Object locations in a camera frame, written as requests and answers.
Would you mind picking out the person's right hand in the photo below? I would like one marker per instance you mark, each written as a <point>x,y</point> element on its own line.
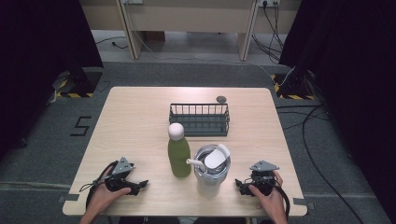
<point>274,202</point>

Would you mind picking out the white power strip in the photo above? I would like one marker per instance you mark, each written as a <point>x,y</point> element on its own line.
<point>133,1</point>

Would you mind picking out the grey tape strip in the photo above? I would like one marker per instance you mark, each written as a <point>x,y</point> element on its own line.
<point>303,202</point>
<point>70,197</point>

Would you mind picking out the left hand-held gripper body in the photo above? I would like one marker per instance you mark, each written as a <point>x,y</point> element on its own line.
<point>120,169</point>

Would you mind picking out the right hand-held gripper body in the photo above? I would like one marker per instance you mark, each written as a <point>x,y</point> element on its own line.
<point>263,177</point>

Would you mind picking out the white tumbler with straw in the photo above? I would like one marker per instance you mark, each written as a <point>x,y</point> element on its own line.
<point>208,183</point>

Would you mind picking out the black stand base striped tape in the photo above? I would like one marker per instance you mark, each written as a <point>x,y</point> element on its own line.
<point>294,87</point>
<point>77,82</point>

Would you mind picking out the white wall socket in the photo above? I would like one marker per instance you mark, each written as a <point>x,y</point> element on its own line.
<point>269,2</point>

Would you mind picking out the green bottle with white cap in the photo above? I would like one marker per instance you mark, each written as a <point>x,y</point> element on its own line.
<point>179,155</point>

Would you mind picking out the beige desk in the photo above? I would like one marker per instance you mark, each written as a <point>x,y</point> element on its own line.
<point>193,15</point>

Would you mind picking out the small round grey disc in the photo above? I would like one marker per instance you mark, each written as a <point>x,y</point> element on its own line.
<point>221,99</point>

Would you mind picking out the black curtain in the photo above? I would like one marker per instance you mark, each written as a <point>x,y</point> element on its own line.
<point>37,46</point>
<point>351,62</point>

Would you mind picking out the brown box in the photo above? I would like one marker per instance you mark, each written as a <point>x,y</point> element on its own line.
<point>155,36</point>

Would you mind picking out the person's left hand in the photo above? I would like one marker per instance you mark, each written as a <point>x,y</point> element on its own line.
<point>104,197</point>

